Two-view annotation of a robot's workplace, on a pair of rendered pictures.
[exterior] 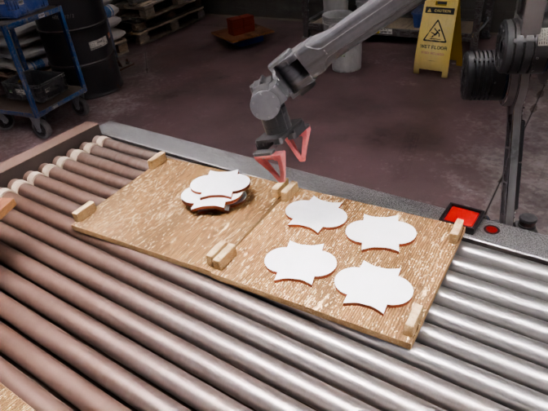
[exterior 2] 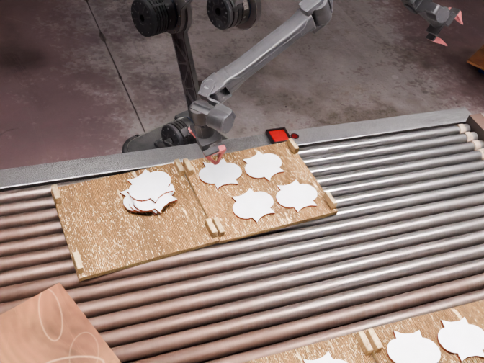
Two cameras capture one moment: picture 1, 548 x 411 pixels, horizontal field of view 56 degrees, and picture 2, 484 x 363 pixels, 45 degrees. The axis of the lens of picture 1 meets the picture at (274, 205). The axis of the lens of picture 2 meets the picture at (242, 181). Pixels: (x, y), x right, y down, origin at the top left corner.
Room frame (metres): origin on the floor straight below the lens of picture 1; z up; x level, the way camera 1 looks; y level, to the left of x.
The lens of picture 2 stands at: (0.31, 1.11, 2.26)
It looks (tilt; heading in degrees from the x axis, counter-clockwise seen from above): 44 degrees down; 295
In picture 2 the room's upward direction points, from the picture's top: 11 degrees clockwise
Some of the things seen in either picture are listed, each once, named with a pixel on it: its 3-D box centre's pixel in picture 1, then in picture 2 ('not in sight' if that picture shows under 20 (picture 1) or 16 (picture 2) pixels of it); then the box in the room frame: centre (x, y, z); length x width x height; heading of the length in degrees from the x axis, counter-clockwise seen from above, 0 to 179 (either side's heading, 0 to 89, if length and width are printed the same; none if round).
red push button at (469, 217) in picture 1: (461, 218); (279, 137); (0.89, -0.40, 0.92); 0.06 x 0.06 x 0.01; 52
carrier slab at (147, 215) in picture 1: (184, 206); (133, 215); (1.05, 0.22, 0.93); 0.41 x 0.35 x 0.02; 57
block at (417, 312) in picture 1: (413, 319); (330, 199); (0.60, -0.21, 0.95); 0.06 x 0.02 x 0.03; 146
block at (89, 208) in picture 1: (84, 211); (78, 262); (1.04, 0.45, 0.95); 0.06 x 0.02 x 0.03; 147
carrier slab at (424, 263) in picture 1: (341, 252); (257, 187); (0.82, -0.13, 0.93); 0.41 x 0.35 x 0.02; 56
